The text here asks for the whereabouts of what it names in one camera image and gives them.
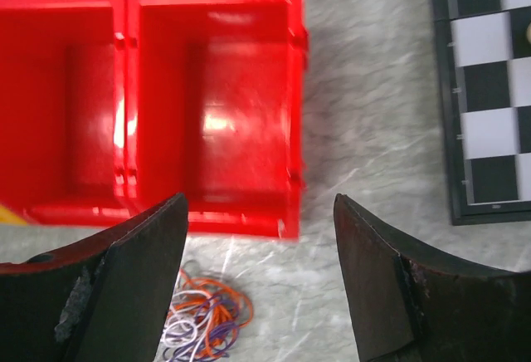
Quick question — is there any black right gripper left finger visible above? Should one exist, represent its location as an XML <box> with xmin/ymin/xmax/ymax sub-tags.
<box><xmin>1</xmin><ymin>193</ymin><xmax>188</xmax><ymax>361</ymax></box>

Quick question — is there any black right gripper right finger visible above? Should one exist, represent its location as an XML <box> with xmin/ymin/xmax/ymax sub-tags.
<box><xmin>334</xmin><ymin>194</ymin><xmax>530</xmax><ymax>361</ymax></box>

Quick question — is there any purple thin cable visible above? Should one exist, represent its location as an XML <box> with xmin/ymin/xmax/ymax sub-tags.
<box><xmin>163</xmin><ymin>293</ymin><xmax>244</xmax><ymax>361</ymax></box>

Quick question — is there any orange thin cable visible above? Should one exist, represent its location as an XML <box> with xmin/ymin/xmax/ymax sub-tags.
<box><xmin>168</xmin><ymin>268</ymin><xmax>254</xmax><ymax>359</ymax></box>

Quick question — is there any yellow plastic bin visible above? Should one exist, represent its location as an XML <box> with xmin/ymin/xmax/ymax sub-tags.
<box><xmin>0</xmin><ymin>205</ymin><xmax>27</xmax><ymax>225</ymax></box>

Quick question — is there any red plastic bin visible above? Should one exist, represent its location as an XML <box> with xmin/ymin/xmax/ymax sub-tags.
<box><xmin>1</xmin><ymin>0</ymin><xmax>131</xmax><ymax>227</ymax></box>
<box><xmin>125</xmin><ymin>0</ymin><xmax>309</xmax><ymax>240</ymax></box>

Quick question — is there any black white chessboard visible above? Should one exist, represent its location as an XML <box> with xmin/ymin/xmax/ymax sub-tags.
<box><xmin>431</xmin><ymin>0</ymin><xmax>530</xmax><ymax>225</ymax></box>

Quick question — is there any cream chess piece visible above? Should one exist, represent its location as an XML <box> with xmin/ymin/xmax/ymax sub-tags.
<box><xmin>525</xmin><ymin>24</ymin><xmax>531</xmax><ymax>44</ymax></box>

